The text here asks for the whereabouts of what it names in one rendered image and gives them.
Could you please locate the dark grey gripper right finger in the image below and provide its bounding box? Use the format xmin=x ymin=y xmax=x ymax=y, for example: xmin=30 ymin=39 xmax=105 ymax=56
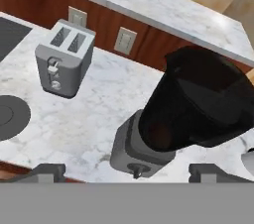
xmin=188 ymin=164 xmax=253 ymax=183

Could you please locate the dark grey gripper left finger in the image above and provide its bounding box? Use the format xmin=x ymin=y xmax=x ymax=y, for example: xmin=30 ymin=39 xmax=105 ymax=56
xmin=14 ymin=163 xmax=66 ymax=183

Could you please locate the grey blender with black jar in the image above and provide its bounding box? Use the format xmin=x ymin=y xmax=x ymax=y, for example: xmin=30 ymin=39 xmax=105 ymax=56
xmin=109 ymin=46 xmax=254 ymax=179

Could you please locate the black blender lid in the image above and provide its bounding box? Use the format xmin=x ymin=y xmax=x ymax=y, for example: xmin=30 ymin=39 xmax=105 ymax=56
xmin=164 ymin=46 xmax=254 ymax=120

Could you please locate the white rounded object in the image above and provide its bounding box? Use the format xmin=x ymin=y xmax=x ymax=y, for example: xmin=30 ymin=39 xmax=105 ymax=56
xmin=240 ymin=148 xmax=254 ymax=176

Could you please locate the dark grey round plate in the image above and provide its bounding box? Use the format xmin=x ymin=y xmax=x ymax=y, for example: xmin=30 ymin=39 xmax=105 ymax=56
xmin=0 ymin=94 xmax=32 ymax=142

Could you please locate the grey two-slot toaster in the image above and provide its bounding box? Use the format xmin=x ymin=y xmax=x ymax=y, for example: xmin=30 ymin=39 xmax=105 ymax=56
xmin=34 ymin=18 xmax=97 ymax=99

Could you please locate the black hob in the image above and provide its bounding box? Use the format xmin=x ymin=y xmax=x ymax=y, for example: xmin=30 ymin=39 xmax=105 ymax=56
xmin=0 ymin=16 xmax=34 ymax=62

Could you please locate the grey wall socket plate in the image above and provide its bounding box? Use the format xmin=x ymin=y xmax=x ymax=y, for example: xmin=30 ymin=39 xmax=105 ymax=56
xmin=67 ymin=5 xmax=88 ymax=28
xmin=113 ymin=26 xmax=138 ymax=56

